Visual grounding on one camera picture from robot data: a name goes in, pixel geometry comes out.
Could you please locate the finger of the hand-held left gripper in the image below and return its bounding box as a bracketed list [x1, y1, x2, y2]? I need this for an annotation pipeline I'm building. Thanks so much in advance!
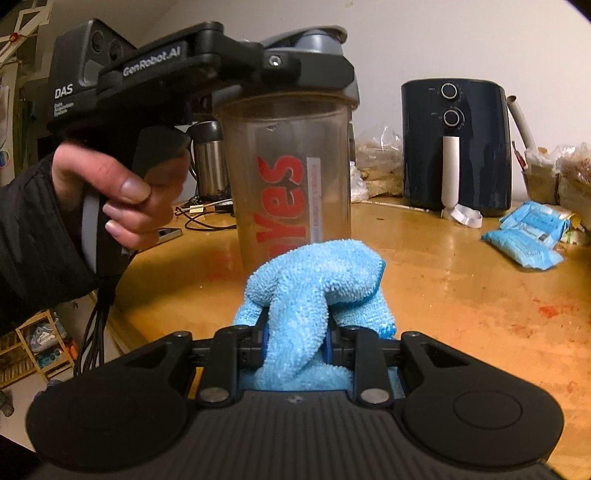
[240, 40, 356, 94]

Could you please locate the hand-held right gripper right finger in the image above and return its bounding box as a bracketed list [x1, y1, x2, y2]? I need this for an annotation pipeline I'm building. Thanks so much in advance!
[324, 318, 467, 409]

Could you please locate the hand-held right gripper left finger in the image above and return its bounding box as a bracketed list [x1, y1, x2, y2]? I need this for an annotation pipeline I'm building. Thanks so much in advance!
[124, 307, 271, 409]

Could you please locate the blue microfibre cloth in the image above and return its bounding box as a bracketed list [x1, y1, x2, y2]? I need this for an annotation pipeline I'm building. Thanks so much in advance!
[233, 239, 398, 392]

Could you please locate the clear shaker bottle grey lid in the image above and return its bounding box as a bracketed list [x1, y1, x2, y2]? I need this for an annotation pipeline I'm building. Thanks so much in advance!
[213, 25, 362, 282]

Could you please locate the person's left hand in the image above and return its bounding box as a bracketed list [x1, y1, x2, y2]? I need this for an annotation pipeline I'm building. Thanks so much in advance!
[53, 140, 193, 251]

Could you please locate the grey rice cooker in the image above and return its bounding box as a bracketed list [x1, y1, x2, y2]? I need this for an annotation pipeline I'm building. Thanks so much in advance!
[190, 121, 230, 197]

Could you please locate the plastic bag of flatbread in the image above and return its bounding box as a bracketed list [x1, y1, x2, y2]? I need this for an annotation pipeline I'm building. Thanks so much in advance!
[351, 127, 404, 201]

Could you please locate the black air fryer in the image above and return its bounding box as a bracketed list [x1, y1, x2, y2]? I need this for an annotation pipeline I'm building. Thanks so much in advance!
[401, 78, 513, 217]

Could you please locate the wooden shoe rack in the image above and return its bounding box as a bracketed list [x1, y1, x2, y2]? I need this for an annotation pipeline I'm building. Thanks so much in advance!
[0, 311, 77, 388]

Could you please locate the white plastic tube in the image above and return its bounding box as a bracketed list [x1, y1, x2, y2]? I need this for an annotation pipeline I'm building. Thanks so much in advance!
[507, 95, 536, 153]

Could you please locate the small beige bag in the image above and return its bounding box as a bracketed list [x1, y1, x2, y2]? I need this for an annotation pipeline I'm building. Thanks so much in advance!
[521, 147, 561, 205]

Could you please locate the plastic bag of food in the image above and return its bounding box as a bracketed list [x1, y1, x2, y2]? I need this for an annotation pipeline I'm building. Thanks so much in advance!
[556, 143, 591, 232]

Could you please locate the white wall frame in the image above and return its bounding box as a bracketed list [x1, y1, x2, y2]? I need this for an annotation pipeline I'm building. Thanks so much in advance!
[0, 0, 54, 70]

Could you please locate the thin black table cable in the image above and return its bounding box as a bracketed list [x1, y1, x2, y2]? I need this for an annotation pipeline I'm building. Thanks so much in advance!
[173, 196, 237, 232]

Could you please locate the black gripper cable bundle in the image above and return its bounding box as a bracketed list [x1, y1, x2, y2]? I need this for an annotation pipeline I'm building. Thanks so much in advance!
[74, 272, 134, 370]

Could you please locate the white folded strap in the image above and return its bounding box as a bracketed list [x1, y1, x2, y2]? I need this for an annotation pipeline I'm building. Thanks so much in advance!
[441, 203, 484, 230]

